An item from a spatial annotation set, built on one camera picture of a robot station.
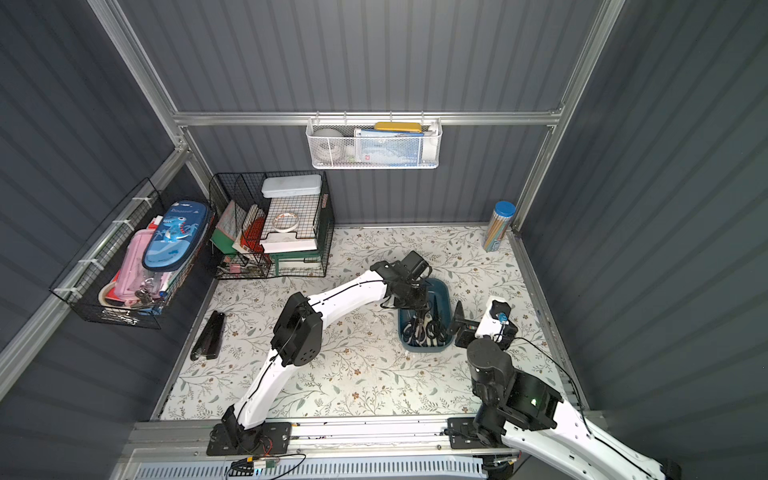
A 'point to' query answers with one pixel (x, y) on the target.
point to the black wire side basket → (90, 279)
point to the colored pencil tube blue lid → (503, 213)
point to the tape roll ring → (285, 222)
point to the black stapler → (209, 342)
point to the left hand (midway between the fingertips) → (433, 310)
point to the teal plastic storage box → (440, 289)
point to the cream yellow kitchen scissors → (428, 318)
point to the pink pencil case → (134, 274)
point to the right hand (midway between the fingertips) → (484, 309)
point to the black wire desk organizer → (235, 200)
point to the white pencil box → (294, 185)
